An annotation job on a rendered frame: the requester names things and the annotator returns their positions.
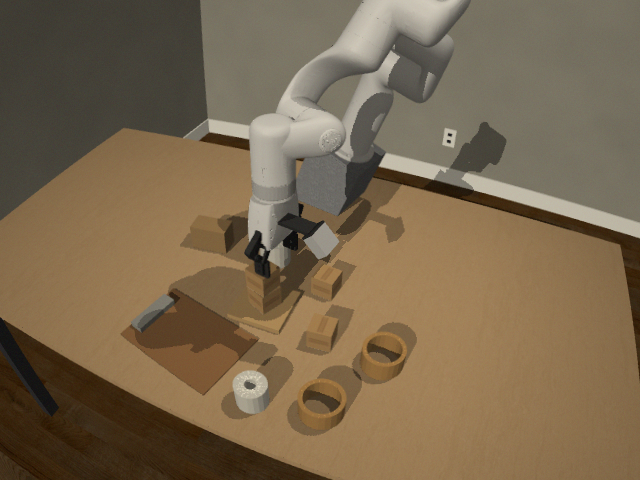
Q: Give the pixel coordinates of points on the brown wooden ring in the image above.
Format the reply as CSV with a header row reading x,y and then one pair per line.
x,y
324,387

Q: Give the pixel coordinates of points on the brown cardboard box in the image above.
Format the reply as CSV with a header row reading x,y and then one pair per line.
x,y
262,285
326,282
322,332
267,303

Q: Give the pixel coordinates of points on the tan hollow cylinder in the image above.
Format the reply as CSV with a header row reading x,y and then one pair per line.
x,y
387,341

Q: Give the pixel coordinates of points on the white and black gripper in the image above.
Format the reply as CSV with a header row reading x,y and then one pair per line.
x,y
263,216

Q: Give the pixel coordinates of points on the grey cylinder with central hole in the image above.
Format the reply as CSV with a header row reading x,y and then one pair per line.
x,y
251,401
280,255

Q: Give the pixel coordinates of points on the brown cardboard carton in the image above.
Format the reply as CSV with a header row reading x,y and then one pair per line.
x,y
212,234

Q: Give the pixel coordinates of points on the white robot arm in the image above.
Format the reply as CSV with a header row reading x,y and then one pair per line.
x,y
276,141

